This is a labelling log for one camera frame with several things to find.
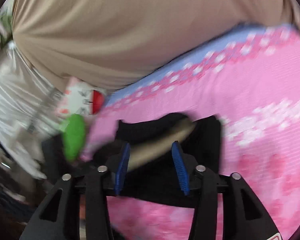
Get beige headboard cushion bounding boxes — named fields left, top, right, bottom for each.
left=12, top=0, right=300, bottom=90

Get pink floral bed sheet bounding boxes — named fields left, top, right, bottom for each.
left=81, top=25, right=300, bottom=239

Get black pants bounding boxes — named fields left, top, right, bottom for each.
left=92, top=112, right=222, bottom=208

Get white striped curtain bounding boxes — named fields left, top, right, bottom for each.
left=0, top=41, right=61, bottom=179

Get white red cartoon pillow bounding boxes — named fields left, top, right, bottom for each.
left=56, top=77, right=107, bottom=119

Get green plush toy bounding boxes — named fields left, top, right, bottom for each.
left=60, top=114, right=87, bottom=162

